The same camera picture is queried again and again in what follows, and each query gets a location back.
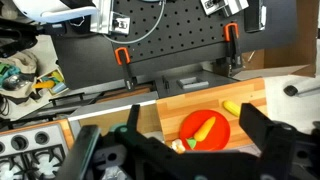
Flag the black box device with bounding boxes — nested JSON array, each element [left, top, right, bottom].
[[244, 0, 268, 34]]

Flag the orange toy carrot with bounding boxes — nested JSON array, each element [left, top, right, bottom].
[[185, 115, 217, 150]]

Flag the white toy sink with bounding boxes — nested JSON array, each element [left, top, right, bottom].
[[68, 99, 165, 141]]

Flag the black clamp orange handle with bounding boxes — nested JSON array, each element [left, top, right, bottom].
[[114, 46, 138, 92], [222, 22, 244, 69]]

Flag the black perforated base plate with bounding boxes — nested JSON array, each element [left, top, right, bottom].
[[51, 0, 298, 91]]

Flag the grey plastic panel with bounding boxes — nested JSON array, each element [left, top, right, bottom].
[[154, 69, 239, 99]]

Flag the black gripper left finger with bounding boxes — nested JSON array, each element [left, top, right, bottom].
[[54, 124, 103, 180]]

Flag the toy gas stove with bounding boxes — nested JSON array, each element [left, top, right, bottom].
[[0, 123, 69, 180]]

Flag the beige bag with items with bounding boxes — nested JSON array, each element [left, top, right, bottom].
[[0, 49, 40, 101]]

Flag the wooden counter board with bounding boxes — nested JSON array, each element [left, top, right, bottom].
[[155, 77, 269, 151]]

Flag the box of toy food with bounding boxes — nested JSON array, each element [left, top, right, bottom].
[[32, 68, 70, 97]]

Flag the cardboard box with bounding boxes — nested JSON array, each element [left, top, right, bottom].
[[242, 0, 318, 78]]

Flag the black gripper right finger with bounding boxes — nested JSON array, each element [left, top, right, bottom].
[[239, 102, 285, 180]]

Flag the red plate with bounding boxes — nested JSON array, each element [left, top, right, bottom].
[[178, 109, 232, 152]]

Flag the wooden stove counter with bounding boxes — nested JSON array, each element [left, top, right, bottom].
[[0, 118, 75, 149]]

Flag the yellow toy lemon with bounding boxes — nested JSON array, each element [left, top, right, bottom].
[[222, 99, 242, 118]]

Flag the grey cable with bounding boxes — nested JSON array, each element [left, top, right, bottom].
[[103, 0, 167, 45]]

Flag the aluminium mounting bracket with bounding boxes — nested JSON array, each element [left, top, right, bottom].
[[89, 0, 131, 36], [199, 0, 249, 17]]

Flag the white toy garlic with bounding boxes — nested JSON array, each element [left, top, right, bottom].
[[170, 138, 186, 155]]

